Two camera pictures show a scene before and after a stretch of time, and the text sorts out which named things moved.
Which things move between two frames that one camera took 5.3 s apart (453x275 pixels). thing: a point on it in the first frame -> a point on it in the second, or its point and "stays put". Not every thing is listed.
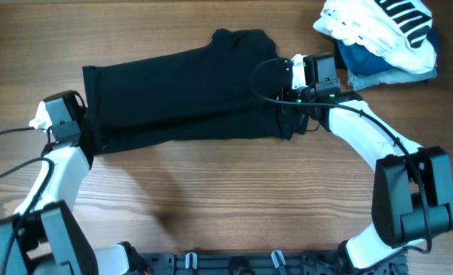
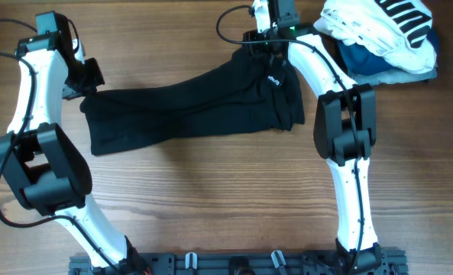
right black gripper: [287, 98] -> [260, 46]
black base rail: [254, 263] stays put
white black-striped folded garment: [399, 31] stays put
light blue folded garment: [357, 82] stays put
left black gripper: [93, 117] -> [97, 80]
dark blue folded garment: [364, 60] stays put
